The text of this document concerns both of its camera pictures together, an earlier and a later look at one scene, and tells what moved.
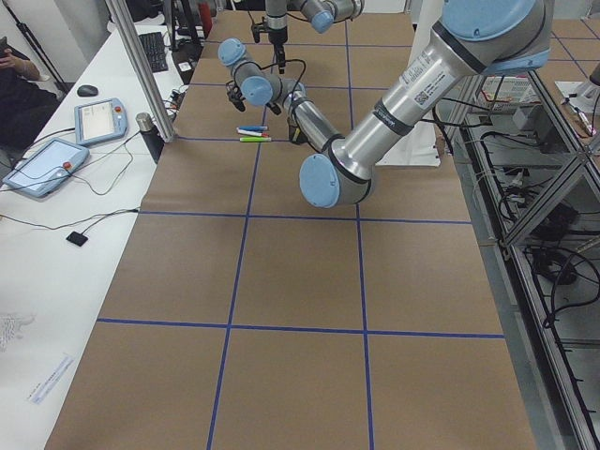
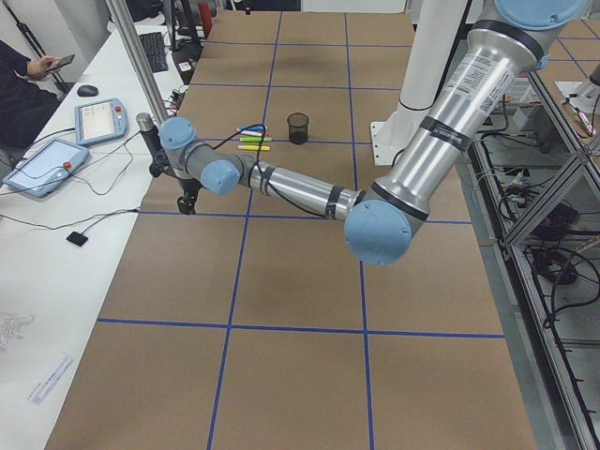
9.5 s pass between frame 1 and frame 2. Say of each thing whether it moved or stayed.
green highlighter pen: stayed
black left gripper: moved
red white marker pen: stayed
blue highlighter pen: stayed
